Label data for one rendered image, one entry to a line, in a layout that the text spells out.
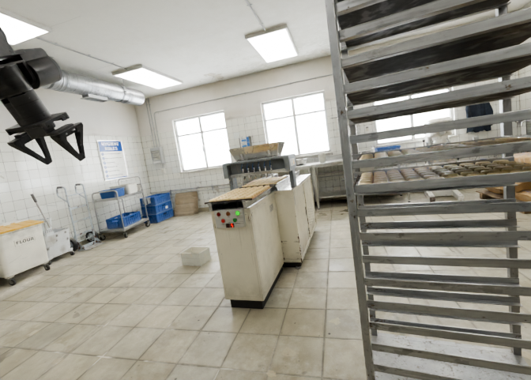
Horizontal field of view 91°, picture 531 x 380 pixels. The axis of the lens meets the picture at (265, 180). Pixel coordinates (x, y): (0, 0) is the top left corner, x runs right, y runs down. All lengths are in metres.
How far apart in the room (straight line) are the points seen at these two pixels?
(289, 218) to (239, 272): 0.78
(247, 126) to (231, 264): 4.33
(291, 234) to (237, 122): 3.98
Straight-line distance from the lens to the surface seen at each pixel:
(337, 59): 1.00
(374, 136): 0.99
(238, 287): 2.27
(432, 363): 1.68
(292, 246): 2.73
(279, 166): 2.65
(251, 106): 6.11
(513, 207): 1.09
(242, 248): 2.10
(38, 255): 4.96
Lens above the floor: 1.23
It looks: 6 degrees down
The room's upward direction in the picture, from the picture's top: 8 degrees counter-clockwise
